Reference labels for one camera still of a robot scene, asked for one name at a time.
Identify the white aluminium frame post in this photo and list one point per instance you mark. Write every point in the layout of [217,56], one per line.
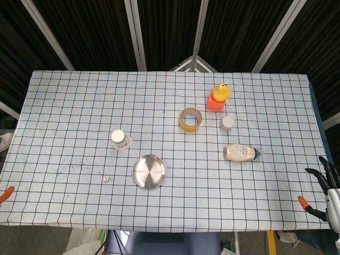
[276,34]
[47,34]
[136,34]
[199,26]

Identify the white shoe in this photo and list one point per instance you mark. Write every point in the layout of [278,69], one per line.
[5,142]

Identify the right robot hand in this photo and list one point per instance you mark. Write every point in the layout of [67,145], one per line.
[333,204]

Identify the orange cube block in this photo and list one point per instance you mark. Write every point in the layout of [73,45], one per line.
[214,106]

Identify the blue-grey robot torso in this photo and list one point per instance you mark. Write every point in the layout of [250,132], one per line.
[164,243]

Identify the white triangular frame brace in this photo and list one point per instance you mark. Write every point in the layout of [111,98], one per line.
[191,62]

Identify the clear plastic bag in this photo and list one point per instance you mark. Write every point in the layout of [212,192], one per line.
[85,240]

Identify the checkered tablecloth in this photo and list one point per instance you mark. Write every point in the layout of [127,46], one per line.
[79,106]

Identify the small white jar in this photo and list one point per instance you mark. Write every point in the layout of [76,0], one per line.
[228,122]

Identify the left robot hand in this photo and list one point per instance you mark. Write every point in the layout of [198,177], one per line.
[6,193]

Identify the round steel plate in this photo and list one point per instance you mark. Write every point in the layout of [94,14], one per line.
[149,171]

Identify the yellow toy pear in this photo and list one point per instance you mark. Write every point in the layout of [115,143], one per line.
[221,93]

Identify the yellow tape roll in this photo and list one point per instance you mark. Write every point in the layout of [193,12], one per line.
[183,125]

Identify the beige sauce squeeze bottle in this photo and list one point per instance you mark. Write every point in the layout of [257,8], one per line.
[237,152]

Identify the white paper cup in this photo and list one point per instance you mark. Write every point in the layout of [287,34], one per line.
[118,137]

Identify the white die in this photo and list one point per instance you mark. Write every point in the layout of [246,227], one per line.
[106,179]

